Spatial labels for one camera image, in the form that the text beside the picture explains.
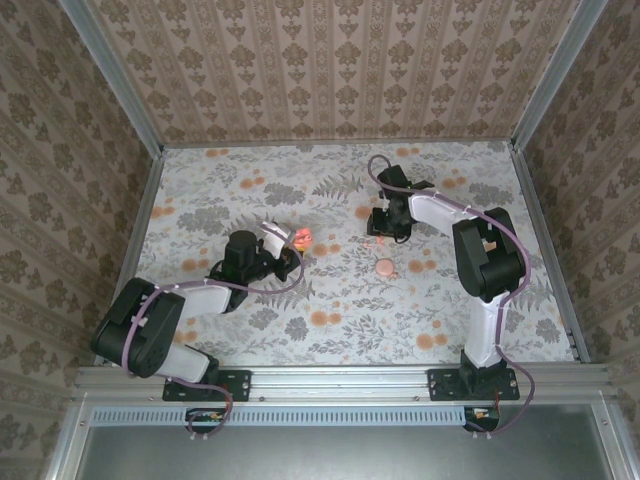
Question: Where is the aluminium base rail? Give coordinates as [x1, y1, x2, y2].
[74, 364, 609, 404]

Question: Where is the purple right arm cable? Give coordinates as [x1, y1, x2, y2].
[367, 153, 536, 441]

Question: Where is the aluminium frame bar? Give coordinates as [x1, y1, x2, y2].
[47, 397, 94, 480]
[589, 399, 634, 480]

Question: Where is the grey metal sheet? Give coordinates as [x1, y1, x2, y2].
[82, 424, 609, 480]

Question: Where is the aluminium corner post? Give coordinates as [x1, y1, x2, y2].
[512, 0, 609, 151]
[57, 0, 166, 156]

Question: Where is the floral patterned table cover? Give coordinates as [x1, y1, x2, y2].
[112, 141, 576, 366]

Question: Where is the black connector with wires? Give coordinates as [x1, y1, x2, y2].
[185, 407, 227, 434]
[463, 405, 501, 432]

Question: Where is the white slotted cable duct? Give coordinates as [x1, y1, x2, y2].
[92, 405, 494, 427]

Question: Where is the aluminium table edge rail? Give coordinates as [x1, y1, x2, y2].
[94, 147, 166, 366]
[509, 142, 589, 364]

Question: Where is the light pink earbud charging case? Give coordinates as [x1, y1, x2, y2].
[292, 226, 316, 255]

